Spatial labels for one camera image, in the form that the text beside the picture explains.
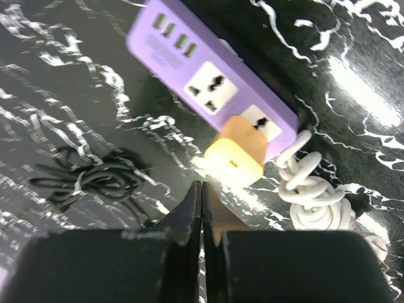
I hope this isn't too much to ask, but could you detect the small orange plug adapter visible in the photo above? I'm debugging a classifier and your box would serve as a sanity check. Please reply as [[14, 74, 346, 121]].
[[204, 116, 268, 188]]

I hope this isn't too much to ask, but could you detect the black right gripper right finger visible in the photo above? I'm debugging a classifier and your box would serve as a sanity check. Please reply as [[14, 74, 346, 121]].
[[201, 182, 393, 302]]

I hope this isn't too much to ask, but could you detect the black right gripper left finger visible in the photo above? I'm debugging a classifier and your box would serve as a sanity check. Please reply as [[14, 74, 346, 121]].
[[6, 181, 202, 302]]

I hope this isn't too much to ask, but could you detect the purple power strip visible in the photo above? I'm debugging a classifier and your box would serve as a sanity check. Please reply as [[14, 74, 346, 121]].
[[126, 1, 299, 160]]

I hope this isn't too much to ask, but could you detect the white cable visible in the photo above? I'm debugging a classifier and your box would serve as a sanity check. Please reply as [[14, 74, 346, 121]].
[[276, 129, 389, 263]]

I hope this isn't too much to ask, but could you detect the black coiled power cable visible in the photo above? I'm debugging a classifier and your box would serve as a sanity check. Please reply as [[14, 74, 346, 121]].
[[28, 146, 152, 228]]

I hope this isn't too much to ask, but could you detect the black marbled table mat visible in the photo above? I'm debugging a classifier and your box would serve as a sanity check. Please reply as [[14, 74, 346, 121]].
[[1, 1, 403, 302]]

